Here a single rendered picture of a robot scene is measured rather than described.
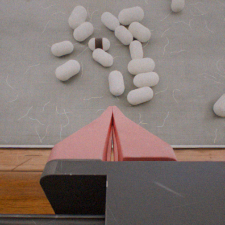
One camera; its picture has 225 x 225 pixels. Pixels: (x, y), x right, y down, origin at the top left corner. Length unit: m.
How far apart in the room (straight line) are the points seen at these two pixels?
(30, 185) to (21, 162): 0.03
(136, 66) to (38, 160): 0.17
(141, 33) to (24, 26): 0.18
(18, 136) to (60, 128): 0.05
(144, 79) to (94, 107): 0.08
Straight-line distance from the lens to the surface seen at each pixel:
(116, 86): 0.20
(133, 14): 0.27
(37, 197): 0.20
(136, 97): 0.19
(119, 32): 0.25
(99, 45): 0.23
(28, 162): 0.21
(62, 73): 0.22
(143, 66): 0.21
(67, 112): 0.21
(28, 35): 0.30
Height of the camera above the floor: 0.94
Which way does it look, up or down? 75 degrees down
